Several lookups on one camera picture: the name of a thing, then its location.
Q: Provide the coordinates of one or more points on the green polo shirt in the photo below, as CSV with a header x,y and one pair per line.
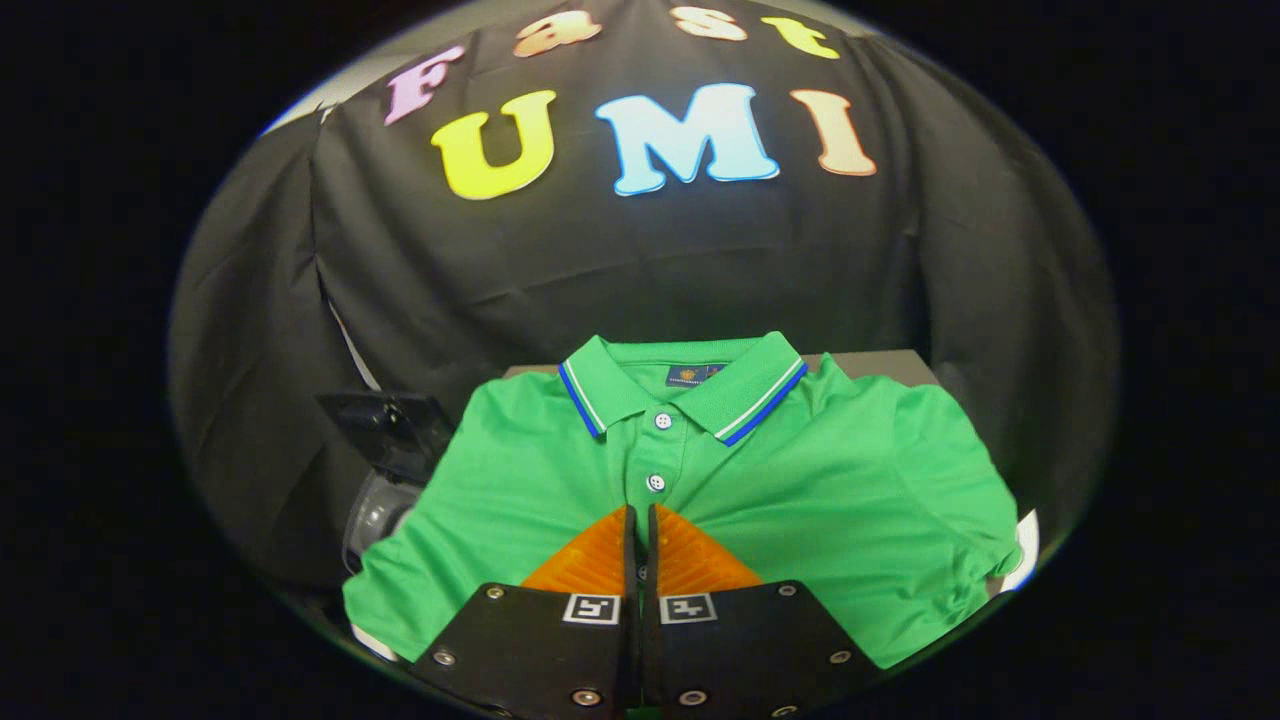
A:
x,y
850,500

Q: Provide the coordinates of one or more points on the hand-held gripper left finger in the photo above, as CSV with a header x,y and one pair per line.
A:
x,y
540,650

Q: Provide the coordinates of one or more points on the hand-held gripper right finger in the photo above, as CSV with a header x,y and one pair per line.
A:
x,y
750,650

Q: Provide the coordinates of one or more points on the beige cabinet with dark top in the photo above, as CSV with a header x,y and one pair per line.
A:
x,y
880,366

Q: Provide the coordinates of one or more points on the black backdrop cloth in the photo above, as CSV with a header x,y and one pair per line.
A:
x,y
650,260

